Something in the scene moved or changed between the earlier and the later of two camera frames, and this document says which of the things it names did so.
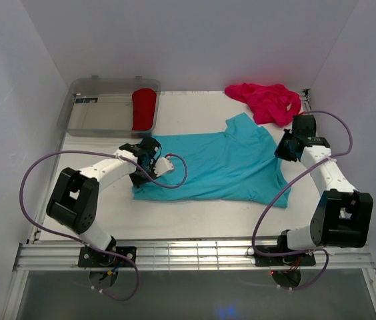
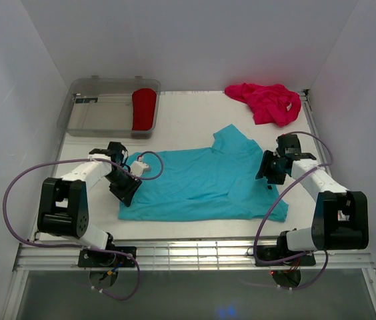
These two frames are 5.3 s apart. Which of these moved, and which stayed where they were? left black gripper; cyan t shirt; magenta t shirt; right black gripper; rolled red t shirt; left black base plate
Moved: left black gripper; cyan t shirt; right black gripper
Stayed: rolled red t shirt; magenta t shirt; left black base plate
